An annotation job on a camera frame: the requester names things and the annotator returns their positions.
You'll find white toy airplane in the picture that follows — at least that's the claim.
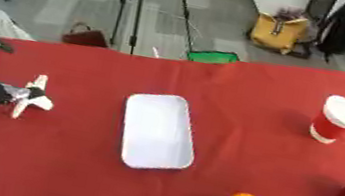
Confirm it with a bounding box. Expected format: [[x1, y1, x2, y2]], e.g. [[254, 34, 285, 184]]
[[9, 70, 61, 126]]

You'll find yellow backpack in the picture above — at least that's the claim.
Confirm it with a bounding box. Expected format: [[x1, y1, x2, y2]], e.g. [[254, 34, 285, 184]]
[[246, 8, 311, 59]]

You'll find white rectangular tray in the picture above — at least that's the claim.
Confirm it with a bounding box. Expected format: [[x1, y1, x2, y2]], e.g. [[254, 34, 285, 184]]
[[112, 86, 207, 180]]

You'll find dark red handbag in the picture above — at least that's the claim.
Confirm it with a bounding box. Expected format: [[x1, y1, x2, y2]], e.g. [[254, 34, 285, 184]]
[[59, 18, 116, 53]]

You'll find red cup with white lid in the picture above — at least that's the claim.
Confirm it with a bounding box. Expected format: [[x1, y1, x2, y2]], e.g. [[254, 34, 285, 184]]
[[305, 91, 345, 148]]

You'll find green box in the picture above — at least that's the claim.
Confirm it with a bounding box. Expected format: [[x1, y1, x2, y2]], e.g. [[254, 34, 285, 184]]
[[184, 44, 243, 71]]

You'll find black tripod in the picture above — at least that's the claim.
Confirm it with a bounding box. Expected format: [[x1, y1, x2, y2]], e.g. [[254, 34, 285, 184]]
[[106, 0, 204, 66]]

